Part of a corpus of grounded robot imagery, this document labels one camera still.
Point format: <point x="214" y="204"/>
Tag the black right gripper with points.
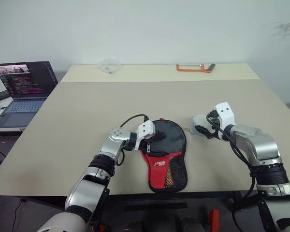
<point x="213" y="122"/>

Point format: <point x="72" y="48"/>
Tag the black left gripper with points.
<point x="147" y="146"/>

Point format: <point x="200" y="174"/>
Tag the black red paddle case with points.
<point x="176" y="145"/>

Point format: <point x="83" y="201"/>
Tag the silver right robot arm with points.
<point x="263" y="145"/>

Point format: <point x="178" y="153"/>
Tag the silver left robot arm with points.
<point x="91" y="191"/>

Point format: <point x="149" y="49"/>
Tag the dark rounded shape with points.
<point x="192" y="224"/>

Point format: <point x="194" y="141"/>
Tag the orange plastic part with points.
<point x="213" y="218"/>

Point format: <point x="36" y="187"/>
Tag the clear plastic bag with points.
<point x="108" y="65"/>

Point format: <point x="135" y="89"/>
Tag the open grey laptop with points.
<point x="21" y="79"/>

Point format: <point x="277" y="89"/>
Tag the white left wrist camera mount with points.
<point x="145" y="129"/>

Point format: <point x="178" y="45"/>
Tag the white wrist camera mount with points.
<point x="226" y="113"/>
<point x="145" y="129"/>

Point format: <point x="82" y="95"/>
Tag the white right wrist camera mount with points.
<point x="226" y="113"/>

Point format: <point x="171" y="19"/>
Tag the orange hacksaw frame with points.
<point x="187" y="70"/>

